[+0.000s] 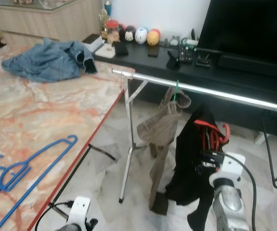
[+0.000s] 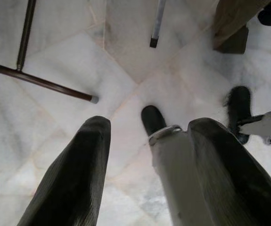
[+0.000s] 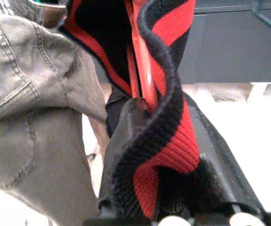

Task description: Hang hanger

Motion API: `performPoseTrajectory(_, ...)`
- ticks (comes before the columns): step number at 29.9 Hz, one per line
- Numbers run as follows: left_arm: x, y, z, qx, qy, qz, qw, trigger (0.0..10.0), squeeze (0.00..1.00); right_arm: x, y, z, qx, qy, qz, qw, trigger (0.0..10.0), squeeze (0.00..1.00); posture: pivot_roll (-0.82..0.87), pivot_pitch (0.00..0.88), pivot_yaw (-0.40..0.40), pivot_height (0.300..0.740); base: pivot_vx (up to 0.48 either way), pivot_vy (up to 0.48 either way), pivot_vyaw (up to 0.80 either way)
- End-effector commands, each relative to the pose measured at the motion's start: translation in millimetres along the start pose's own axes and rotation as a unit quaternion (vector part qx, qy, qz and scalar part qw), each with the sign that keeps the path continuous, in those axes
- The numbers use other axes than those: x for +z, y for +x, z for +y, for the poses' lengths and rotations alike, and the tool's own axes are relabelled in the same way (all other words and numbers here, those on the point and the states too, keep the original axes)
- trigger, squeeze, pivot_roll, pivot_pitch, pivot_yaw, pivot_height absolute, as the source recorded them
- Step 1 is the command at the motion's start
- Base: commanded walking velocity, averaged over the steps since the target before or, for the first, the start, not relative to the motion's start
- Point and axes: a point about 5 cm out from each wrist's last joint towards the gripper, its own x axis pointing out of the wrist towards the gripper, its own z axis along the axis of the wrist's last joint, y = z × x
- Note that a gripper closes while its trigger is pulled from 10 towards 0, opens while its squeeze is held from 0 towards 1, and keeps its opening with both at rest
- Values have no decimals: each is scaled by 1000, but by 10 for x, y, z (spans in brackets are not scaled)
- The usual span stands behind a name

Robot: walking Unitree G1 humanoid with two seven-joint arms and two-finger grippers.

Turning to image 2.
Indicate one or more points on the grey left robot leg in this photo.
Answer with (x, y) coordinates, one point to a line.
(177, 179)

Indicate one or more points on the black right robot foot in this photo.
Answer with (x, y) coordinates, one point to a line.
(240, 103)

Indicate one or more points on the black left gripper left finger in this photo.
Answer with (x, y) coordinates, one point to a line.
(74, 183)

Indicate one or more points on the silver metal clothes rack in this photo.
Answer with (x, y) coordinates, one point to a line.
(157, 23)

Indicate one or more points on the brown trousers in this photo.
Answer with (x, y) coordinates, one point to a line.
(234, 21)

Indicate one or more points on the marble pattern folding table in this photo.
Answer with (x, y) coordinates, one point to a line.
(43, 83)

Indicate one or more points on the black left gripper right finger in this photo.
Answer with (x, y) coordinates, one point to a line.
(239, 188)

